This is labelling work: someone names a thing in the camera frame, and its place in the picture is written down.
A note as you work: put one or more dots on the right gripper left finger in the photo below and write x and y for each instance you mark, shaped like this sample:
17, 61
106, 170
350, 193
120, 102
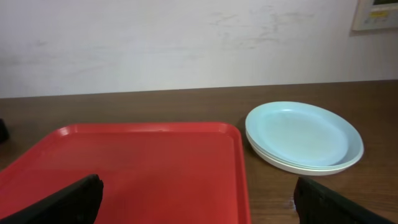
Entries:
77, 203

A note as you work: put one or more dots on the white plate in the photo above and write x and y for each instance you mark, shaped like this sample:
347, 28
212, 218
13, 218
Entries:
297, 169

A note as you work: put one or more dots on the light blue plate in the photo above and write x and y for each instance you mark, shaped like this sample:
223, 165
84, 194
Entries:
302, 133

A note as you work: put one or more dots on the red plastic tray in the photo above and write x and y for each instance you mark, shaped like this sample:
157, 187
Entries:
152, 172

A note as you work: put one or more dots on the black plastic tray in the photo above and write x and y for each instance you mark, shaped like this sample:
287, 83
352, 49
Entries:
4, 133

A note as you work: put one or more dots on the mint green plate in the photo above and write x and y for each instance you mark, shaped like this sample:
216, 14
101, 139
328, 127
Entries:
356, 155

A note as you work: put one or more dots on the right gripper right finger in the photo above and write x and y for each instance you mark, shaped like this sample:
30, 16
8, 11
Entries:
317, 204

